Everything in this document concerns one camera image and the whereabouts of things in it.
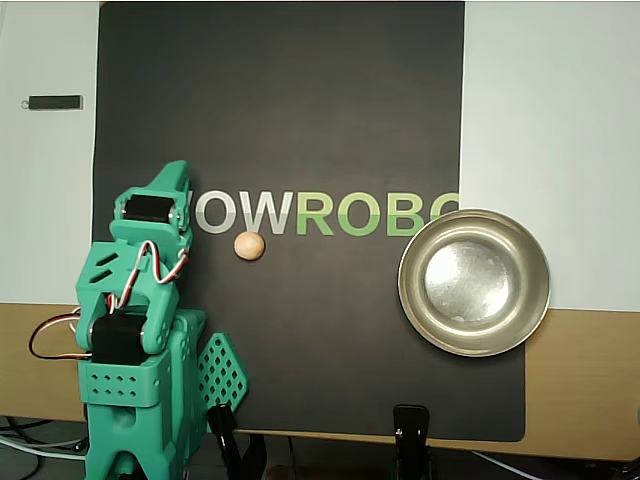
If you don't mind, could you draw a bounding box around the black USB stick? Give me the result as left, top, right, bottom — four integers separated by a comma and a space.
20, 94, 85, 112

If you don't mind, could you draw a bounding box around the white cable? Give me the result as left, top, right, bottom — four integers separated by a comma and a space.
474, 451, 534, 480
0, 433, 89, 457

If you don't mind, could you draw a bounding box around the black table clamp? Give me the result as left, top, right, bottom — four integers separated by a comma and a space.
206, 401, 270, 480

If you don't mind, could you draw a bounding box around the tricolour gripper servo cable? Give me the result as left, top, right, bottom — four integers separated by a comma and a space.
107, 241, 190, 311

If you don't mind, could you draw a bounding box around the black power cable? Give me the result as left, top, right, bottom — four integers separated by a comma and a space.
0, 415, 54, 437

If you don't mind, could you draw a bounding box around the black WOWROBO mat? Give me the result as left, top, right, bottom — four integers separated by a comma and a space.
84, 1, 527, 444

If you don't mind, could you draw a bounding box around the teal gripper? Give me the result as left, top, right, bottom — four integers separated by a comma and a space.
109, 160, 195, 251

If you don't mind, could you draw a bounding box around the metal bowl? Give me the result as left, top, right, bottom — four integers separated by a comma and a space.
397, 208, 552, 358

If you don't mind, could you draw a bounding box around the tricolour wrist servo cable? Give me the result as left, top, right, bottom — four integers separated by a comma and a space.
28, 307, 94, 362

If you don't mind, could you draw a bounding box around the wooden ball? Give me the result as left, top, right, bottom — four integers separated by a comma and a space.
233, 231, 266, 262

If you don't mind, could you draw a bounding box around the black camera stand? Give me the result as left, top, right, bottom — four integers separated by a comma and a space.
391, 403, 432, 480

